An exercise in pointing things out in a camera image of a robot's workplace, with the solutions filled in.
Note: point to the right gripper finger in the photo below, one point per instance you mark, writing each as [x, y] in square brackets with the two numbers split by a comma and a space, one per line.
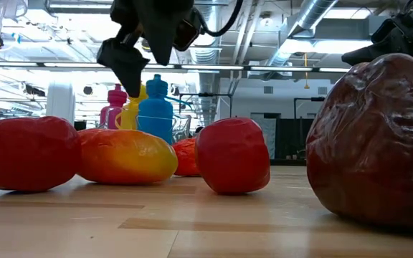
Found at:
[378, 52]

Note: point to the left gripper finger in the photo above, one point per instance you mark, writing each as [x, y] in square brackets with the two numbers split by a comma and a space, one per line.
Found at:
[125, 64]
[163, 28]

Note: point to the pink squeeze bottle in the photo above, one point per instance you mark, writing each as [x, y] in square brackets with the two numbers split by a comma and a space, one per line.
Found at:
[115, 104]

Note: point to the yellow squeeze bottle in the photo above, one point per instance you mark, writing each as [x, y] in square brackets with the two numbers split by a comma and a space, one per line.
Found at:
[130, 114]

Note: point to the blue squeeze bottle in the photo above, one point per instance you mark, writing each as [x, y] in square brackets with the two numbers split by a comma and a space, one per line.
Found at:
[155, 114]

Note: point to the dark red glossy apple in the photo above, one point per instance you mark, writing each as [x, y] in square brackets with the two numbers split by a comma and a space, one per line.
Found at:
[371, 143]

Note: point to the red round fruit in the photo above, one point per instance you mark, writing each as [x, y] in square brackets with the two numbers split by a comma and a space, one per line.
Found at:
[27, 154]
[232, 156]

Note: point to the ceiling light bar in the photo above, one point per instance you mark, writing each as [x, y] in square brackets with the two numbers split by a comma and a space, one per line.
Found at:
[210, 67]

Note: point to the white round pillar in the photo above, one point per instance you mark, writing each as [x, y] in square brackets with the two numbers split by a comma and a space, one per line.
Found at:
[60, 104]

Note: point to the black metal stand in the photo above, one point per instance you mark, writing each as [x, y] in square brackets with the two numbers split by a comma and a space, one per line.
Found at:
[317, 99]

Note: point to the red yellow mango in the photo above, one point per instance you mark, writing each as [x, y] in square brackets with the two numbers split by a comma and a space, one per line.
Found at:
[127, 157]

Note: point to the red orange mango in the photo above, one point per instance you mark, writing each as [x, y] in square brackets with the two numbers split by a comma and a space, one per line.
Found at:
[186, 157]

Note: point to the black partition panel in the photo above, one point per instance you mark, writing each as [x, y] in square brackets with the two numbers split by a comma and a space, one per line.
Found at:
[292, 139]

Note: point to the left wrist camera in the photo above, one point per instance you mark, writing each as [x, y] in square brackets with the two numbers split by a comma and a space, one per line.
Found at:
[188, 32]

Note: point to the silver ventilation duct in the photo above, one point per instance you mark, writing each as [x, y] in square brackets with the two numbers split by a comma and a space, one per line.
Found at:
[206, 53]

